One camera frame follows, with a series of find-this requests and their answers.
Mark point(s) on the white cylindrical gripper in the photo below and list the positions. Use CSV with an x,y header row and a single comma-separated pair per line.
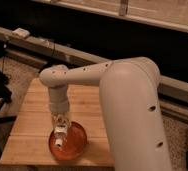
x,y
59,104

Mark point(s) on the small white bottle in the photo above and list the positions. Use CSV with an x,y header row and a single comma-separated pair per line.
x,y
60,131

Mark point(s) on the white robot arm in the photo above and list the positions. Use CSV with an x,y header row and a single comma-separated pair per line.
x,y
130,107

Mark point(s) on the orange ceramic bowl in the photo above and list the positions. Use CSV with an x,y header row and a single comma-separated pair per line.
x,y
67,147

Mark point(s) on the wooden table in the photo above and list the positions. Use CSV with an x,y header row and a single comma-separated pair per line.
x,y
28,140

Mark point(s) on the long wooden ledge beam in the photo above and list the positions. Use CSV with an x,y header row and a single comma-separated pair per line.
x,y
169,86

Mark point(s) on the white box on ledge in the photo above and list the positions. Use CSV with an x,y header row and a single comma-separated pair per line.
x,y
21,32

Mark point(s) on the wooden upper shelf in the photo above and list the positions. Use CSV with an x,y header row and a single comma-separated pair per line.
x,y
171,14

